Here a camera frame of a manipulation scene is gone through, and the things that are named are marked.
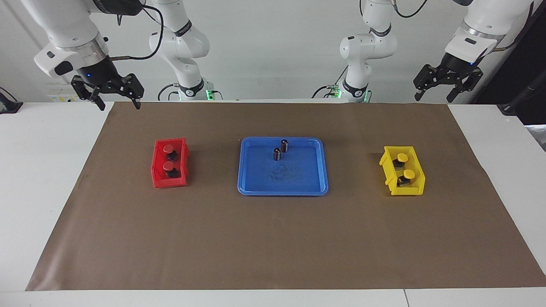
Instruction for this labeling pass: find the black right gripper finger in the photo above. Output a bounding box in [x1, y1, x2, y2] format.
[72, 76, 106, 111]
[122, 74, 145, 110]

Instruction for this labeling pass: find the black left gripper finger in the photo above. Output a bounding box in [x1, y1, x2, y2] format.
[447, 69, 484, 103]
[413, 64, 444, 101]

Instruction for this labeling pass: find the blue plastic tray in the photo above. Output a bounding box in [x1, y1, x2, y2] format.
[237, 136, 329, 197]

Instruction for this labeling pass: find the white power strip box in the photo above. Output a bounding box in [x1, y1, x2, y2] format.
[47, 84, 88, 103]

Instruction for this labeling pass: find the black tripod leg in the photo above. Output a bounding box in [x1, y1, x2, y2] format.
[497, 70, 546, 116]

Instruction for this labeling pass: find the black background panel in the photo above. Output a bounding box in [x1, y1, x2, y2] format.
[473, 0, 546, 125]

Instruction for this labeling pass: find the red plastic bin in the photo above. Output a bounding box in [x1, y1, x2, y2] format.
[151, 138, 189, 189]

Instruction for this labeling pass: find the yellow plastic bin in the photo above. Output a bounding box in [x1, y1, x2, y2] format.
[379, 146, 426, 197]

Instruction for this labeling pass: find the brown paper mat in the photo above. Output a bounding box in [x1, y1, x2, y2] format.
[26, 101, 546, 292]

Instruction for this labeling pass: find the black base cable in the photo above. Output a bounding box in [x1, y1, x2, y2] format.
[158, 83, 180, 101]
[311, 66, 348, 98]

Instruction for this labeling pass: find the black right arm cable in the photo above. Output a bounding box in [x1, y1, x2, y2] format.
[107, 4, 165, 61]

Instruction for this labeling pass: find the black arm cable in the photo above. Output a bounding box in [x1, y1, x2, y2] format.
[393, 0, 428, 18]
[107, 4, 165, 61]

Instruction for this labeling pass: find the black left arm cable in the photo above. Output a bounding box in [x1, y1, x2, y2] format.
[393, 0, 428, 18]

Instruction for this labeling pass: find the black camera stand foot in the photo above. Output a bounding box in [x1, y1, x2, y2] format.
[0, 87, 23, 114]

